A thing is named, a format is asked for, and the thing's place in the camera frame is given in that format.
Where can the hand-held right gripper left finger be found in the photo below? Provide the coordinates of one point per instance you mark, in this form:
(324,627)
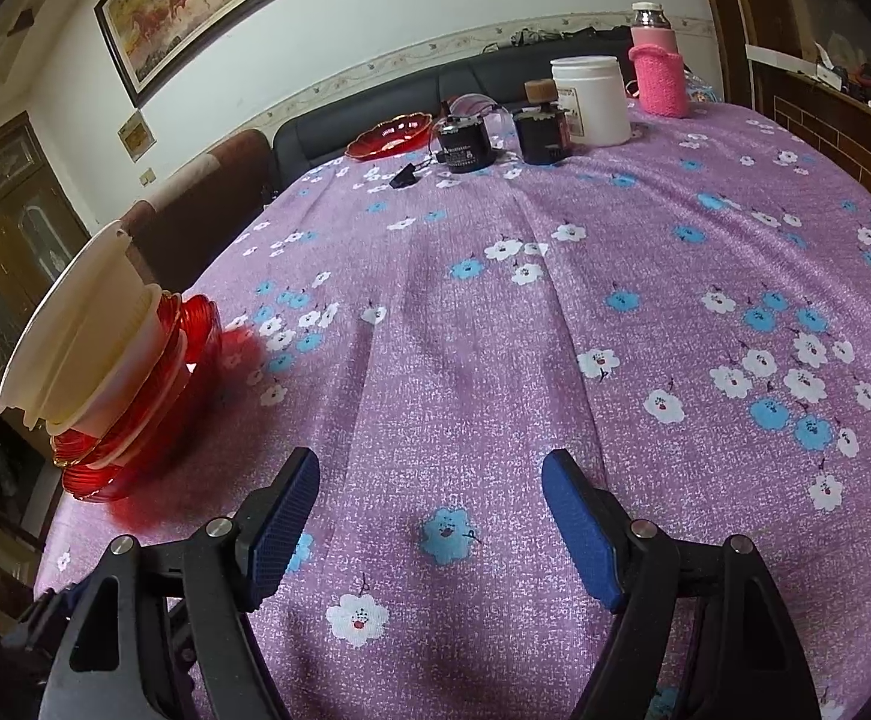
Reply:
(281,525)

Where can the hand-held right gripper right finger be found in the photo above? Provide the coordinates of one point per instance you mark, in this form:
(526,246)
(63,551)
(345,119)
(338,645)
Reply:
(581,532)

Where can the red glass plate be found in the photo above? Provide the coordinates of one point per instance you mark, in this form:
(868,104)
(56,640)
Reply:
(386,139)
(101,484)

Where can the red glass scalloped dish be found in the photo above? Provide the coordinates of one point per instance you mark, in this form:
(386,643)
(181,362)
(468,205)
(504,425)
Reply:
(195,330)

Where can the beige ribbed plastic bowl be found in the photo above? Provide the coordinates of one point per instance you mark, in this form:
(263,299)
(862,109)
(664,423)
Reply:
(37,345)

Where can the purple floral tablecloth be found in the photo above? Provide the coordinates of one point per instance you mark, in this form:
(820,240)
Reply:
(480,300)

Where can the brown upholstered chair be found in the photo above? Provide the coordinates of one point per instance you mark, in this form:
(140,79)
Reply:
(210,187)

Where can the black binder clip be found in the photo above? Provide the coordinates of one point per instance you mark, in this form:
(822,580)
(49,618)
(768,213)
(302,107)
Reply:
(405,178)

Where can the wooden glass-door cabinet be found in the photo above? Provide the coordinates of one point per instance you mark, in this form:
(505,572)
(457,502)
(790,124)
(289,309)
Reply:
(7,240)

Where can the black leather sofa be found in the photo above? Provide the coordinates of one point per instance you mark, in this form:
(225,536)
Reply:
(315,135)

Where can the dark jar with cork lid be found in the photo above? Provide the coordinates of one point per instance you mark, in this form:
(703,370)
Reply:
(544,139)

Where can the black cylindrical motor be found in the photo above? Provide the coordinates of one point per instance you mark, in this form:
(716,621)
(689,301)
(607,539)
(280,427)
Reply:
(465,150)

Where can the white plastic jar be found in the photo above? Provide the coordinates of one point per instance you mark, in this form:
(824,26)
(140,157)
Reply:
(593,105)

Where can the bottle with pink knit sleeve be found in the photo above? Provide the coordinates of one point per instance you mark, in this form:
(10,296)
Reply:
(656,82)

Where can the dark wooden sideboard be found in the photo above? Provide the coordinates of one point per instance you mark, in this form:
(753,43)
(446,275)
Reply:
(818,120)

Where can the framed horse painting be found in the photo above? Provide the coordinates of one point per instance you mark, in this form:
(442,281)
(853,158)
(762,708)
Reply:
(180,0)

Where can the wall outlet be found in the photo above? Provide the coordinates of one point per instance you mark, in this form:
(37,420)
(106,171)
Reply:
(148,177)

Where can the small framed wall picture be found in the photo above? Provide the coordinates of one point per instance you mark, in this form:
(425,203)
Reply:
(137,136)

